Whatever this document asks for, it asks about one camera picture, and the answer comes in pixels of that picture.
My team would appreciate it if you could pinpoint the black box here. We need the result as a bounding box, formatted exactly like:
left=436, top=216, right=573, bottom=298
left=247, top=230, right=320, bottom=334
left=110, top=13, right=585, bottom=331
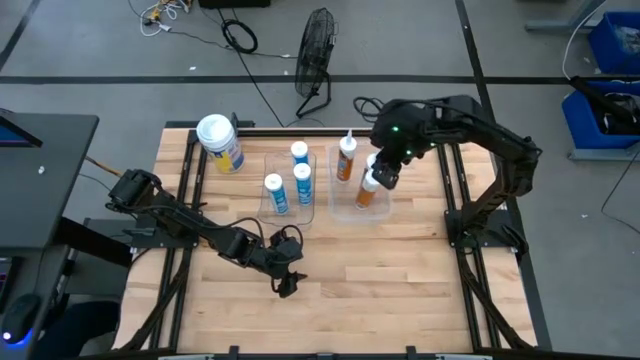
left=198, top=0, right=272, bottom=10

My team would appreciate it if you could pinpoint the black computer mouse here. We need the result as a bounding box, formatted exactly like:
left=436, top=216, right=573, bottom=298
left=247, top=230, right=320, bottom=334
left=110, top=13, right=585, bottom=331
left=1, top=293, right=42, bottom=346

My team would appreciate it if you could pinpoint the white yellow cable bundle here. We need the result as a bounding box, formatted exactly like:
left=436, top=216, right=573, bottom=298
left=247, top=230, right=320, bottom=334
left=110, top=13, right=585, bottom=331
left=138, top=0, right=194, bottom=38

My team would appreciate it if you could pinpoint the black computer monitor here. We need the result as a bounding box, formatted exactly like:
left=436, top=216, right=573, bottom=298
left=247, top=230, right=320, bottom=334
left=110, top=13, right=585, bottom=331
left=0, top=115, right=44, bottom=149

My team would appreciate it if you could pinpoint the blue storage bin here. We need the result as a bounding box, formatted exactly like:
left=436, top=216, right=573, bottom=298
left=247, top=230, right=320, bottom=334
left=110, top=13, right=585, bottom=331
left=562, top=79, right=640, bottom=150
left=587, top=10, right=640, bottom=76

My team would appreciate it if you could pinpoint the black floor fan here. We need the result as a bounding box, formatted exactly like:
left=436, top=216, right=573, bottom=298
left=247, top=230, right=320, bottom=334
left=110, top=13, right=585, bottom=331
left=294, top=7, right=339, bottom=120

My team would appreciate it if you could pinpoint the small clear plastic bin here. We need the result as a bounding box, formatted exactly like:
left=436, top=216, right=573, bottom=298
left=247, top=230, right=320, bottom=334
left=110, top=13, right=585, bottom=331
left=257, top=149, right=318, bottom=229

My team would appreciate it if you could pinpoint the grey metal stand base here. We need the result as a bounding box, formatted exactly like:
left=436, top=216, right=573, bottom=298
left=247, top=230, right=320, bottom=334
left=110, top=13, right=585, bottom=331
left=524, top=0, right=609, bottom=35

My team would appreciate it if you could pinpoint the Lysol wipes canister white lid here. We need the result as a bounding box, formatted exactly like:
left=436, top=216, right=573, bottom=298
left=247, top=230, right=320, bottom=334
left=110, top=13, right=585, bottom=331
left=195, top=113, right=246, bottom=175

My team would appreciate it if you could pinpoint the black coiled floor cable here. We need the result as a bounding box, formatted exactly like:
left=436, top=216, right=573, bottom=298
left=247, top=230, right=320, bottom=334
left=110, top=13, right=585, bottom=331
left=221, top=18, right=260, bottom=55

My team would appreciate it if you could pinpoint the large clear plastic bin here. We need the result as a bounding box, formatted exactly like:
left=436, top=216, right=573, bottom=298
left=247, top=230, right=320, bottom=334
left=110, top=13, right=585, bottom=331
left=327, top=141, right=393, bottom=223

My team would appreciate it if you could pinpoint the black aluminium table frame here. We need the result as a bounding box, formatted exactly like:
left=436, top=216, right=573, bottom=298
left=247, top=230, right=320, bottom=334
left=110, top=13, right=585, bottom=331
left=112, top=119, right=554, bottom=360

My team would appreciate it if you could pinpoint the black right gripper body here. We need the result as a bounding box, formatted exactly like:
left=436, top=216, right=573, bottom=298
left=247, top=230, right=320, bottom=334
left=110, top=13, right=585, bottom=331
left=372, top=112, right=431, bottom=166

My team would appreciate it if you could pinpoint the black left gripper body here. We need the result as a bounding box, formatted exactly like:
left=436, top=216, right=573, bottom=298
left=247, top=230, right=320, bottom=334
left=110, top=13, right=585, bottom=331
left=259, top=232, right=305, bottom=279

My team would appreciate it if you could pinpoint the black desk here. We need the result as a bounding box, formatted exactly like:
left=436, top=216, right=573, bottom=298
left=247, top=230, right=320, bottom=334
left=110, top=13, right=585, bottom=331
left=0, top=110, right=100, bottom=251

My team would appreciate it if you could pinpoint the yellow floor cable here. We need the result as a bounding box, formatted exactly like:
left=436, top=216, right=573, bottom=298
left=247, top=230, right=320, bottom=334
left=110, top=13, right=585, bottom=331
left=84, top=155, right=124, bottom=177

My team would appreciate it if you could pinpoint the blue white silicone sealant tube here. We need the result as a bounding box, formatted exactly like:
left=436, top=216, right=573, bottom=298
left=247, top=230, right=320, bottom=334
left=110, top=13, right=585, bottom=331
left=290, top=140, right=310, bottom=166
left=292, top=162, right=315, bottom=207
left=263, top=172, right=290, bottom=216

